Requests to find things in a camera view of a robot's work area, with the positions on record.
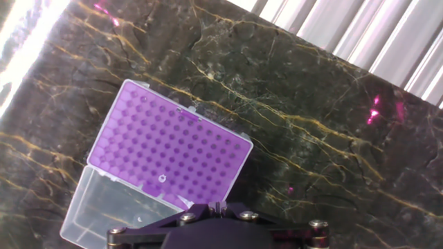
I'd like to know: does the purple pipette tip holder box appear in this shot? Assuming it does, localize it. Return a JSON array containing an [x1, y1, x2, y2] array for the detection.
[[59, 78, 255, 249]]

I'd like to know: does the dark marble pattern mat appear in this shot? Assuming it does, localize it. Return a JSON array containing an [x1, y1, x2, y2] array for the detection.
[[0, 0, 443, 249]]

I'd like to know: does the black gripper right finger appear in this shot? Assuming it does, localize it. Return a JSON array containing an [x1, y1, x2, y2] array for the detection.
[[223, 202, 329, 249]]

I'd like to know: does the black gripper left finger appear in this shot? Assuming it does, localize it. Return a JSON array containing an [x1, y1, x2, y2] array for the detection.
[[106, 203, 218, 249]]

